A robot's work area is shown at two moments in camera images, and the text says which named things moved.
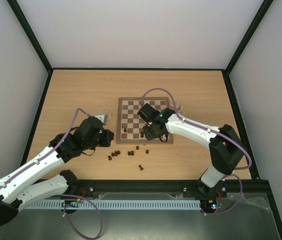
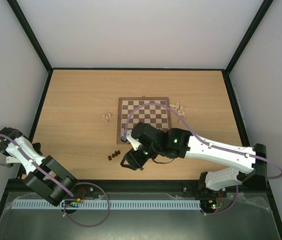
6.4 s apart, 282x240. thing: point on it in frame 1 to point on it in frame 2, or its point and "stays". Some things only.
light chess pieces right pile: x=178 y=108 stays
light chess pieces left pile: x=109 y=114 stays
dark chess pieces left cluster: x=116 y=153 stays
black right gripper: x=149 y=132 to x=133 y=159
